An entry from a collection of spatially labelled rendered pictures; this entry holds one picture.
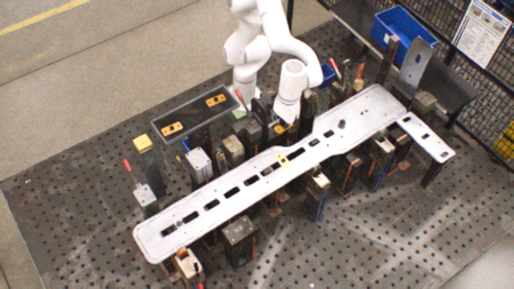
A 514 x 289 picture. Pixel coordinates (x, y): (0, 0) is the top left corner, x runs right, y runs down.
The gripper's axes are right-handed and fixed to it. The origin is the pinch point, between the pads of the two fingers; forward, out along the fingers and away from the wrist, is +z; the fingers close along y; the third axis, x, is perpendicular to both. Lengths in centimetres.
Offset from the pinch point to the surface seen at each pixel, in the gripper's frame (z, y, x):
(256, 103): 9.3, -20.1, 3.5
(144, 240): 30, -7, -66
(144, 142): 13, -36, -44
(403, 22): 13, -14, 101
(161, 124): 13, -39, -34
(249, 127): 19.1, -17.5, -2.3
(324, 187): 22.9, 24.6, 3.2
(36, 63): 131, -229, -29
